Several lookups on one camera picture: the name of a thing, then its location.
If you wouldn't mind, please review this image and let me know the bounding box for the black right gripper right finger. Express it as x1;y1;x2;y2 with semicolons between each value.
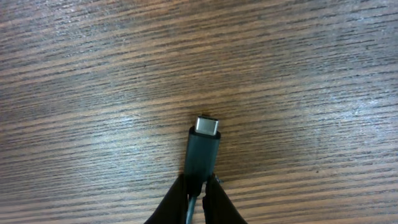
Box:
202;175;247;224

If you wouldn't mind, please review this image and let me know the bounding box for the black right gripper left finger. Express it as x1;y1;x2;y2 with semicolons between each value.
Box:
145;174;188;224

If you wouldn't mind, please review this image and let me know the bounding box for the black USB-C charging cable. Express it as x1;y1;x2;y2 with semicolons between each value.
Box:
182;115;222;224

